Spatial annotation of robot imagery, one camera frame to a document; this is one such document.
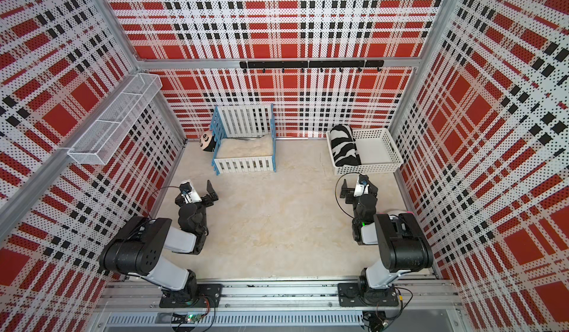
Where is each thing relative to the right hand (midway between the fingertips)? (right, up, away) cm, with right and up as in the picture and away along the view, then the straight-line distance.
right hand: (358, 179), depth 91 cm
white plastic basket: (+16, +13, +23) cm, 31 cm away
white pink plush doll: (+23, -15, +4) cm, 27 cm away
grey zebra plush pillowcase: (-3, +14, +13) cm, 19 cm away
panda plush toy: (-72, +17, +19) cm, 76 cm away
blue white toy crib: (-57, +21, +35) cm, 70 cm away
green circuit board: (-59, -42, -22) cm, 76 cm away
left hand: (-65, -2, -2) cm, 65 cm away
